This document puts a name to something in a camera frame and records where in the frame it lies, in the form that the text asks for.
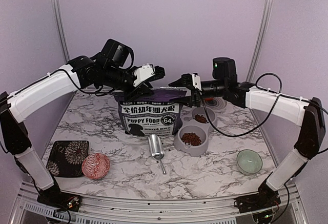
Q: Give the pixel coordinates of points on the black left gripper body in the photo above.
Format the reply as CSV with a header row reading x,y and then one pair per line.
x,y
113,77

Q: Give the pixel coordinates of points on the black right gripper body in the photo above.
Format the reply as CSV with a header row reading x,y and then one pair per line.
x,y
196,95

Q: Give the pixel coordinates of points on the purple puppy food bag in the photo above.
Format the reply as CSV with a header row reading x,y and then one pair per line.
x,y
153,114

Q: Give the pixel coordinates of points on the grey double pet bowl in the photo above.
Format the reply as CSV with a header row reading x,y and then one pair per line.
x,y
189,125

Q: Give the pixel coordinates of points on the silver metal scoop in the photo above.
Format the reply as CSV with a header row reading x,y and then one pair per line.
x,y
157,150

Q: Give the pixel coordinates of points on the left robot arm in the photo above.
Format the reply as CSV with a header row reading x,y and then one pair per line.
x,y
103,69

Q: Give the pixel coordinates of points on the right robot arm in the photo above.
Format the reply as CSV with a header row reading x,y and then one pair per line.
x,y
308,114

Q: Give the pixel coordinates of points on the spiral pattern ceramic plate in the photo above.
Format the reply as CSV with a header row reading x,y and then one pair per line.
x,y
215,103

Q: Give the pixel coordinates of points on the brown kibble in back bowl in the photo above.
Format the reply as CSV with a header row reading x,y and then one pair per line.
x,y
201,119

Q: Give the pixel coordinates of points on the brown kibble in bowl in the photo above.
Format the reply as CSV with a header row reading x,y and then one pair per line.
x,y
201,119
191,138

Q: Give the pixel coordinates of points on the brown kibble in front bowl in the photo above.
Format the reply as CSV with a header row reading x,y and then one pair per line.
x,y
191,138

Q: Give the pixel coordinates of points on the pale green glass bowl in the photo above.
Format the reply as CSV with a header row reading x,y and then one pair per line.
x,y
249,162

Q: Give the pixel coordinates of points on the red patterned ceramic bowl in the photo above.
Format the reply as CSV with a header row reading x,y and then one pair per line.
x,y
95,166

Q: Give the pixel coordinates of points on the black floral square plate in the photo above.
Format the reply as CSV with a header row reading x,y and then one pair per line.
x,y
66,158

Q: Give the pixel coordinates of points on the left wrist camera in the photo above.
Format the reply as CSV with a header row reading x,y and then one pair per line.
x,y
147,73

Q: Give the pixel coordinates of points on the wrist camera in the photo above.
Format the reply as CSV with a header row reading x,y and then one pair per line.
x,y
147,73
190,81

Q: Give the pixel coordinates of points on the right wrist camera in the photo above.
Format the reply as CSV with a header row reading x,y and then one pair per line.
x,y
190,81

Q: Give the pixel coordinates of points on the aluminium right corner post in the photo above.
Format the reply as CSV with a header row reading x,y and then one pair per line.
x,y
264,23

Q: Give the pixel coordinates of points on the aluminium corner post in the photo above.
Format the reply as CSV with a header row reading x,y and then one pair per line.
x,y
60,29
264,23

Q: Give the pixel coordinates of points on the aluminium left corner post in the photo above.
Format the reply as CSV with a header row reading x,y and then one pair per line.
x,y
60,29

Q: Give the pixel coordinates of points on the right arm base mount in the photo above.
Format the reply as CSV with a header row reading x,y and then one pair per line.
x,y
264,198

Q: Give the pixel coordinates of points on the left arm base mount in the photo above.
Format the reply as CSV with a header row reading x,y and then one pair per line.
x,y
54,197

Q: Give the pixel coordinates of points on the aluminium front frame rail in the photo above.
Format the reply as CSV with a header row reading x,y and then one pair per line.
x,y
95,209

